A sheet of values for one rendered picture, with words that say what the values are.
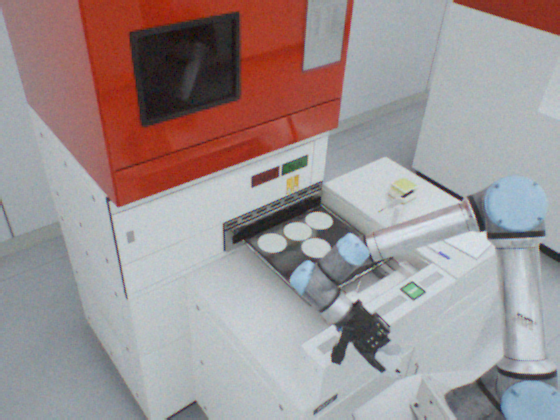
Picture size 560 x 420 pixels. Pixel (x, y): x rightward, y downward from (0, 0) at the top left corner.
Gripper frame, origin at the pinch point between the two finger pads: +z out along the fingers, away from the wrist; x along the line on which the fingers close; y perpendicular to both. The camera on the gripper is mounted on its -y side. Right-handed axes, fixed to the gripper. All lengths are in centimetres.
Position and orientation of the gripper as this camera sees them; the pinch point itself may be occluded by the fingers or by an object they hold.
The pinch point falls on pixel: (394, 373)
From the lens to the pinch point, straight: 139.1
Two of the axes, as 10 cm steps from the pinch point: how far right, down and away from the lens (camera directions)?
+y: 6.7, -6.6, -3.4
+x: 1.9, -2.9, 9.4
